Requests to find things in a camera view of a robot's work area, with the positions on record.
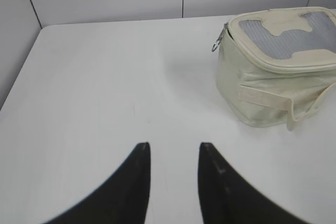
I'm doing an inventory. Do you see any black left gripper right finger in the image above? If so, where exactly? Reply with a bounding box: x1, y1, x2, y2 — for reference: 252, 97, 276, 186
199, 143, 305, 223

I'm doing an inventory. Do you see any silver zipper pull ring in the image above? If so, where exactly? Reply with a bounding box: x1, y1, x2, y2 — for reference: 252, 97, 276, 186
211, 23, 229, 52

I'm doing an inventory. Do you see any cream zippered bag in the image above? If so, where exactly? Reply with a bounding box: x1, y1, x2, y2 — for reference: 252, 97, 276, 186
212, 7, 335, 130

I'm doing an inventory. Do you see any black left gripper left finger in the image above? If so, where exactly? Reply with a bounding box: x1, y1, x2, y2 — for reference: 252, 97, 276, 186
48, 142, 150, 223

